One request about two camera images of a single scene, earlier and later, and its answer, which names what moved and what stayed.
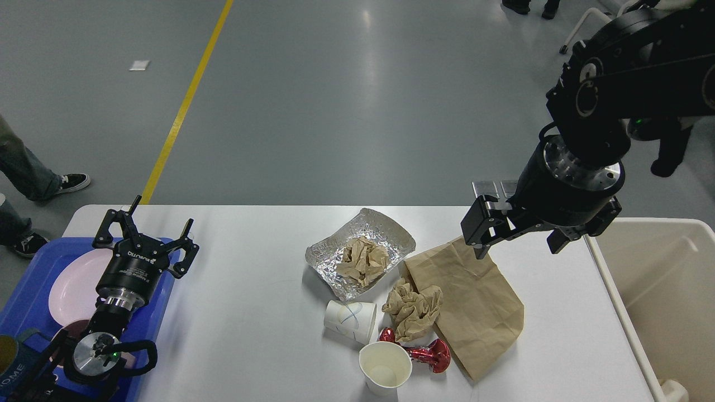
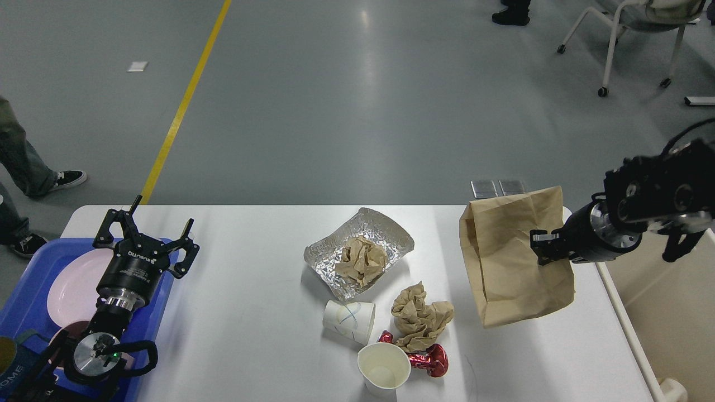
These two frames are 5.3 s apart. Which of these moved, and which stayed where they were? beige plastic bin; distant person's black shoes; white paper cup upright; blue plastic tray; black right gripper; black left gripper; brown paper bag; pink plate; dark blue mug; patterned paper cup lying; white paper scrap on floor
Moved: black right gripper; brown paper bag; distant person's black shoes
Stayed: white paper scrap on floor; patterned paper cup lying; dark blue mug; beige plastic bin; white paper cup upright; black left gripper; blue plastic tray; pink plate
